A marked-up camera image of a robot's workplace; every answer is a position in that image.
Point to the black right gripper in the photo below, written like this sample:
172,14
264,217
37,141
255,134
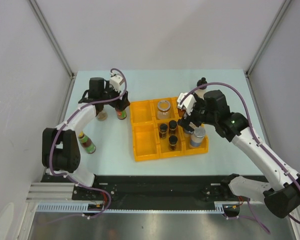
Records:
185,121

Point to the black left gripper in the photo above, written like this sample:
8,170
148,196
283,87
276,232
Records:
120,104

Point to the black-cap spice bottle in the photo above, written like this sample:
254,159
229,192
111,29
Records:
102,116

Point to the blue-label pearl jar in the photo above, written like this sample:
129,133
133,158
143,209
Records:
197,137
188,133

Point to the tall red sauce bottle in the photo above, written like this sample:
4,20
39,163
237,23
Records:
121,114

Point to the dark spice shaker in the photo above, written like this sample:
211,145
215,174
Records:
172,127
172,142

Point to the clear flask-shaped glass jar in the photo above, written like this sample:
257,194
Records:
163,110

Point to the green-label sauce bottle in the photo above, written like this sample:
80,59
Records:
86,143

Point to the small black-lid spice jar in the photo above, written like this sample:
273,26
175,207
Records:
162,130

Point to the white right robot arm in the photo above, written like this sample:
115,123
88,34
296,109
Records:
281,192

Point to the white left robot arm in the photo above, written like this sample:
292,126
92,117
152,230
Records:
60,145

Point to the yellow six-compartment tray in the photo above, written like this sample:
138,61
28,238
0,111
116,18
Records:
156,134

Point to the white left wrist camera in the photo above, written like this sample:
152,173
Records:
117,82

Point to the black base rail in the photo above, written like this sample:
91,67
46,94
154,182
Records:
164,191

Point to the white slotted cable duct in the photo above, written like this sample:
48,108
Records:
93,208

